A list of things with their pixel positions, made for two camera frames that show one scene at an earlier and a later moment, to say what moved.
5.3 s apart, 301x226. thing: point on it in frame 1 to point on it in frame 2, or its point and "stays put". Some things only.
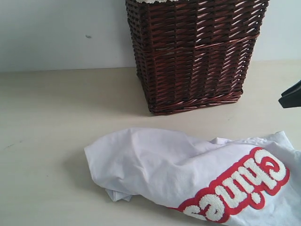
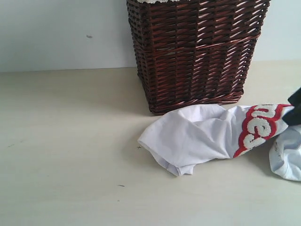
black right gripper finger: [291, 97] to [293, 116]
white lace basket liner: [153, 1] stays put
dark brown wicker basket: [190, 53] stays put
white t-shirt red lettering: [255, 181] to [185, 136]
